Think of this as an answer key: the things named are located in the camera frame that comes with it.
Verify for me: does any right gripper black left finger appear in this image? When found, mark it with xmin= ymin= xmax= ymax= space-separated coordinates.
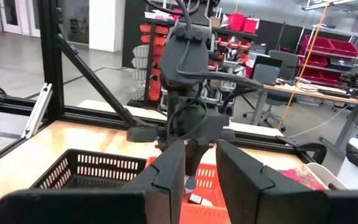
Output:
xmin=0 ymin=139 xmax=186 ymax=224

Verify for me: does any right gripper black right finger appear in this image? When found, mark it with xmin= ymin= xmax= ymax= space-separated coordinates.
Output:
xmin=215 ymin=139 xmax=358 ymax=224

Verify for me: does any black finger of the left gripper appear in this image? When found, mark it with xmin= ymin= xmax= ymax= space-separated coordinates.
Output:
xmin=184 ymin=141 xmax=211 ymax=177

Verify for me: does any red snack packet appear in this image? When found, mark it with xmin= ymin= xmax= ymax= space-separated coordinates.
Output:
xmin=277 ymin=167 xmax=326 ymax=190

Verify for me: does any grey office chair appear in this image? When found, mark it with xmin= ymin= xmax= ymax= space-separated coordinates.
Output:
xmin=242 ymin=63 xmax=295 ymax=131

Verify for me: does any orange plastic basket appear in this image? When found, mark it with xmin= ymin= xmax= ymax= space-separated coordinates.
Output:
xmin=144 ymin=155 xmax=233 ymax=224

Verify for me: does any white translucent plastic bin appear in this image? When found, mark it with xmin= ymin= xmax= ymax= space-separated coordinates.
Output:
xmin=303 ymin=162 xmax=349 ymax=190

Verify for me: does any black plastic basket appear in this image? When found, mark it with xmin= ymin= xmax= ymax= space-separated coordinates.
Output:
xmin=29 ymin=148 xmax=149 ymax=191

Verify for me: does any orange parts bin rack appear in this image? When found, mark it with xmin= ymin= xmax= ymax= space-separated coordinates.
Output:
xmin=131 ymin=23 xmax=175 ymax=103

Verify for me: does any wooden workshop desk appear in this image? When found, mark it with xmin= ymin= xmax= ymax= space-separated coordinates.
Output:
xmin=258 ymin=81 xmax=358 ymax=156

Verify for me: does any red bin storage shelf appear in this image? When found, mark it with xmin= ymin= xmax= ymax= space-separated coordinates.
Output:
xmin=298 ymin=24 xmax=358 ymax=88

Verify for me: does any yellow cable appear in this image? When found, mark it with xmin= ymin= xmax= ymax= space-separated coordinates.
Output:
xmin=277 ymin=0 xmax=329 ymax=131

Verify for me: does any silver aluminium bracket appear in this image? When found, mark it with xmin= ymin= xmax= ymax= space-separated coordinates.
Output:
xmin=21 ymin=82 xmax=54 ymax=139

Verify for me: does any black aluminium table frame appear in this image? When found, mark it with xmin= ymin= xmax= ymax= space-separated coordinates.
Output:
xmin=0 ymin=0 xmax=328 ymax=179

